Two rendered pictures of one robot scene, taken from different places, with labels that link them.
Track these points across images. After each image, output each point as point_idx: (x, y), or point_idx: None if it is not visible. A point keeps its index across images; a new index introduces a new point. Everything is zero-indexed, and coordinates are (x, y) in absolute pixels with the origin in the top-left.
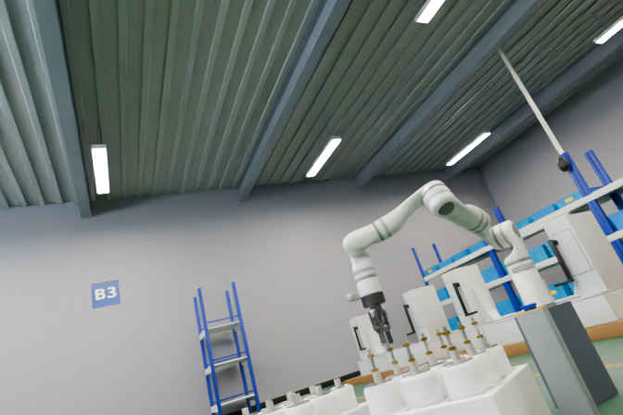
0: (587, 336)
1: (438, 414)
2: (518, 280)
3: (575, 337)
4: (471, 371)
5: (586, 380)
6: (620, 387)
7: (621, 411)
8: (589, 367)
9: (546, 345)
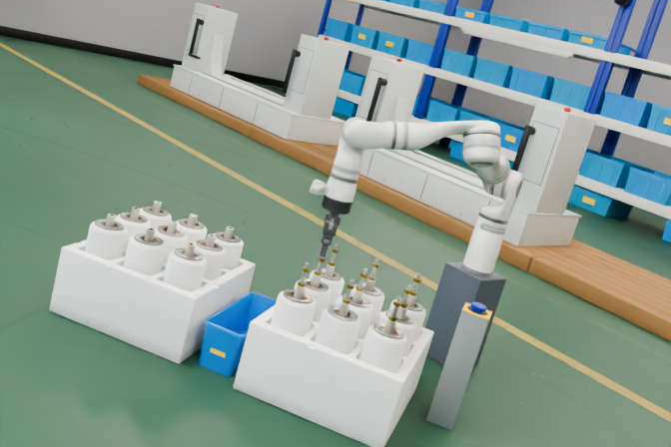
0: (492, 314)
1: (345, 366)
2: (479, 236)
3: None
4: (396, 350)
5: None
6: (480, 358)
7: (471, 394)
8: None
9: (466, 346)
